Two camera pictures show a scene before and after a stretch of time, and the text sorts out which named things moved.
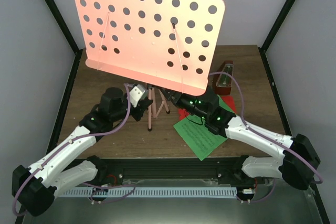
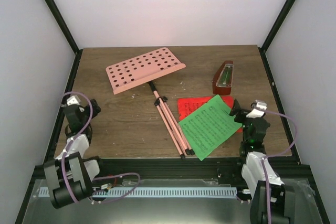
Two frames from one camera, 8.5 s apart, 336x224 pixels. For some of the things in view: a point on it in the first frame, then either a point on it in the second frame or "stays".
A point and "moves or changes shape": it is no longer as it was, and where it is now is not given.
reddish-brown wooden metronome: x=223 y=82 stays
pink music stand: x=151 y=35 moves or changes shape
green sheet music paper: x=202 y=140 stays
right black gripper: x=176 y=102 → x=235 y=109
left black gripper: x=142 y=108 → x=96 y=107
